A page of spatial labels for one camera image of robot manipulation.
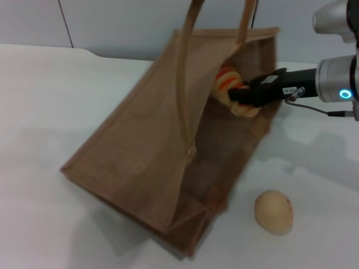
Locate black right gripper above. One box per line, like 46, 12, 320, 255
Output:
228, 67, 319, 109

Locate orange striped bread loaf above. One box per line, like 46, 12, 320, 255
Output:
214, 64, 260, 118

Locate brown jute tote bag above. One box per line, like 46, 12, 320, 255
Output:
60, 0, 280, 261

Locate round egg yolk pastry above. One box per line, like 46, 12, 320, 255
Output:
254, 189, 294, 236

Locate right arm cable with plug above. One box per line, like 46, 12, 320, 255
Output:
285, 86, 356, 117

